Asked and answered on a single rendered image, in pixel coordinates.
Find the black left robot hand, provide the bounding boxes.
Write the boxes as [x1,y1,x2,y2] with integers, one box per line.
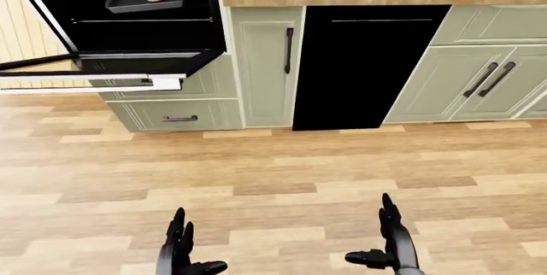
[156,207,228,275]

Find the green false drawer front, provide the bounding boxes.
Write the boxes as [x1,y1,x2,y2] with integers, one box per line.
[430,4,547,47]

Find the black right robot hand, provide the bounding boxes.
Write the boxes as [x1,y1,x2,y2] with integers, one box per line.
[344,192,420,271]

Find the black cabinet handle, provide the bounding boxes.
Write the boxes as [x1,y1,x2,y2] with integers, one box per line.
[462,62,499,98]
[477,61,517,98]
[284,26,295,75]

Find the black baking tray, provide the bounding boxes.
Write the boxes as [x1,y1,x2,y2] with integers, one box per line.
[104,0,189,15]

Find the black oven door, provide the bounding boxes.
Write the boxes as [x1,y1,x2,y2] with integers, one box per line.
[0,53,188,94]

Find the green cabinet drawer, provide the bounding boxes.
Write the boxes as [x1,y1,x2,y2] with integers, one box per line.
[105,98,244,133]
[88,55,239,102]

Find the narrow green cabinet door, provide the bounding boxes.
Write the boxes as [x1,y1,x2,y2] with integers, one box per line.
[229,5,307,129]

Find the black dishwasher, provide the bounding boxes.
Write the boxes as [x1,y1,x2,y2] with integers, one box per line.
[291,4,453,132]

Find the black oven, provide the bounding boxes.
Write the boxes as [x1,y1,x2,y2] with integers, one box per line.
[0,0,234,76]

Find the black drawer handle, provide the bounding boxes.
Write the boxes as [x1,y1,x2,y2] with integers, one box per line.
[162,114,199,123]

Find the oven rack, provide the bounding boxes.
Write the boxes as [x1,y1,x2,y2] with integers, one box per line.
[71,17,215,25]

